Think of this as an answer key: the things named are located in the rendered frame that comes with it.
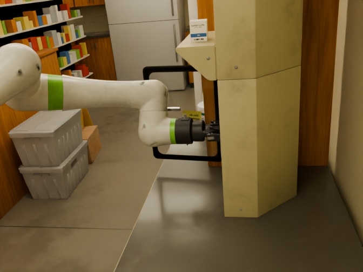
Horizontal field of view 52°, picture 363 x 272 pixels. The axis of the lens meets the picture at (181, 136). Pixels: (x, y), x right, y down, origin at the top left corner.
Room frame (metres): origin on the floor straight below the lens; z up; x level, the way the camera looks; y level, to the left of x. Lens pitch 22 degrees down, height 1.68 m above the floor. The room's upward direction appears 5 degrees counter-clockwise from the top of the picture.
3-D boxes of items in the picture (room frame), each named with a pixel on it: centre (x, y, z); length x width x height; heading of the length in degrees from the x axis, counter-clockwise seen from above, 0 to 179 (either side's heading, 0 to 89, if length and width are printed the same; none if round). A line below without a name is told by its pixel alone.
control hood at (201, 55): (1.23, -0.09, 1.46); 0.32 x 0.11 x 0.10; 169
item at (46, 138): (3.17, 1.17, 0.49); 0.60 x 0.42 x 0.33; 169
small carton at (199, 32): (1.18, -0.08, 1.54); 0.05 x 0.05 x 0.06; 81
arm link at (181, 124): (1.22, -0.02, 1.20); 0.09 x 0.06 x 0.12; 169
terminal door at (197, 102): (1.42, -0.02, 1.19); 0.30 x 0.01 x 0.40; 71
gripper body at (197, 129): (1.21, -0.09, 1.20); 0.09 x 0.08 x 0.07; 79
